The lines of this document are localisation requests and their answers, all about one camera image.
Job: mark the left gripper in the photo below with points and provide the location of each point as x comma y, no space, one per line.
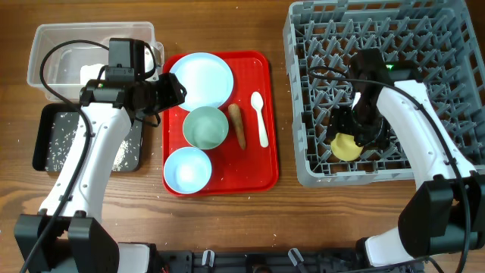
173,94

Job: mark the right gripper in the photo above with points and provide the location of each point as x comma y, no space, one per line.
338,123

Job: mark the yellow plastic cup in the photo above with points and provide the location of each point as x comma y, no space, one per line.
343,146

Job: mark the green bowl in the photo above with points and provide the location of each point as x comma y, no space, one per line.
205,127

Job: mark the white napkin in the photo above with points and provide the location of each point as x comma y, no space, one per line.
89,72

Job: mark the light blue bowl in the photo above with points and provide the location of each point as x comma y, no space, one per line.
187,170

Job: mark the white rice pile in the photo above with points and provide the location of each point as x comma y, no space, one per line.
62,134

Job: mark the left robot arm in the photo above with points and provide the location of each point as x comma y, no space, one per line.
66,234

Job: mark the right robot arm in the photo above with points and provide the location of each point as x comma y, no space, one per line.
446,213

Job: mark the grey dishwasher rack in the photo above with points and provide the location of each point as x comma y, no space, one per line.
437,36

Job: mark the light blue plate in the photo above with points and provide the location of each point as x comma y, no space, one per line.
207,78

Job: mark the orange carrot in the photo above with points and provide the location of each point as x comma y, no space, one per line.
236,118

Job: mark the clear plastic bin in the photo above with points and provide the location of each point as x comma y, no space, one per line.
62,69

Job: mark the white plastic spoon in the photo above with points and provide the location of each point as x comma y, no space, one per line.
257,104

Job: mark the black plastic tray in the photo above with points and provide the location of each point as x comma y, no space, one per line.
43,134

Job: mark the red serving tray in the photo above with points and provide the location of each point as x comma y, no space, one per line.
233,170

